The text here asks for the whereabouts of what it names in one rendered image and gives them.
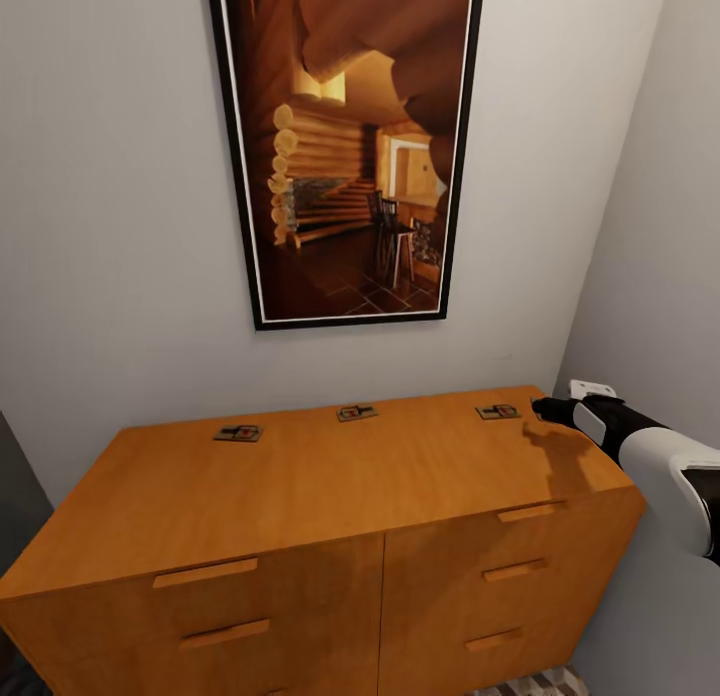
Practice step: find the picture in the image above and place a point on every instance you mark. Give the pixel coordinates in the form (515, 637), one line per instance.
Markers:
(347, 123)

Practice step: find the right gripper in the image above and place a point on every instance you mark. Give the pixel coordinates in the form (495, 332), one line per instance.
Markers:
(554, 410)

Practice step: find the door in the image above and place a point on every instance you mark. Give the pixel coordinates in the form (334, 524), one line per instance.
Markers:
(24, 510)

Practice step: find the cabinet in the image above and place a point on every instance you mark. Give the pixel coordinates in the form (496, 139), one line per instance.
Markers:
(423, 552)

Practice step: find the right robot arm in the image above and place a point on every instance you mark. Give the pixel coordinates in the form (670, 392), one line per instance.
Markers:
(679, 477)

